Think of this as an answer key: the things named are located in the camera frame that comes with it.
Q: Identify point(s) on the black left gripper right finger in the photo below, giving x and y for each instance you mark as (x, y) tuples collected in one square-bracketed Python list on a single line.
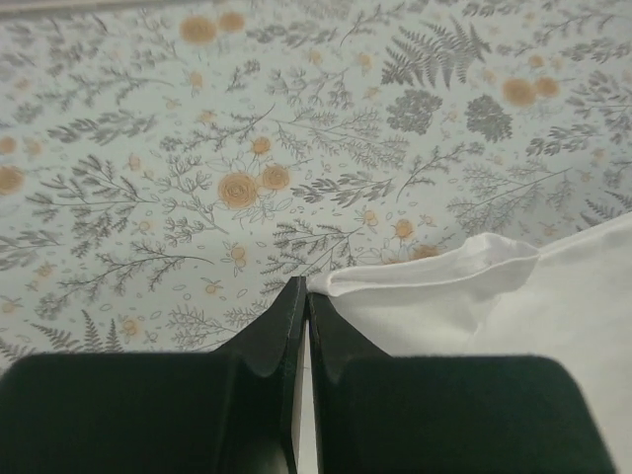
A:
[(379, 413)]

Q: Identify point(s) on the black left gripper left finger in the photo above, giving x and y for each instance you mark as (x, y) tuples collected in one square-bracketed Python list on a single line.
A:
[(233, 410)]

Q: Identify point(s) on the white t-shirt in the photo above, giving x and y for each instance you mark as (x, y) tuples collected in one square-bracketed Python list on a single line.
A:
[(569, 301)]

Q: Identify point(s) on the floral patterned tablecloth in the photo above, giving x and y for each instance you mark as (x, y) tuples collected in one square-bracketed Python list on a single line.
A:
[(166, 167)]

